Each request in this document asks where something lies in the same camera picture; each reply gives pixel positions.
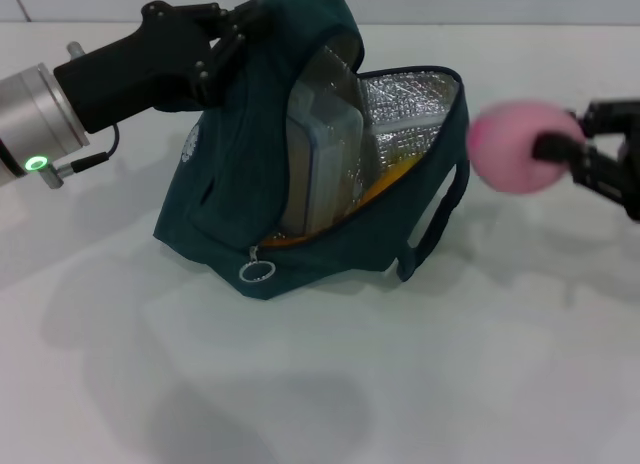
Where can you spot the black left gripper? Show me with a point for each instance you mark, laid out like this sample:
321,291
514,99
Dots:
135,74

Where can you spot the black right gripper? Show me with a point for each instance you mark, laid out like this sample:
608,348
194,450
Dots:
625,179

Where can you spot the pink toy peach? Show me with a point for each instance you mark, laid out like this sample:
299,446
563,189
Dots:
515,144

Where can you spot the dark teal insulated lunch bag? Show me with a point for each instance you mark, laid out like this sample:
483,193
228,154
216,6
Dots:
230,184

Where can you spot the clear lunch box blue seal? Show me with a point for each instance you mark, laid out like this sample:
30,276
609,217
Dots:
330,169

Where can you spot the yellow banana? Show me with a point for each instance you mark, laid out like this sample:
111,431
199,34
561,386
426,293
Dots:
390,179

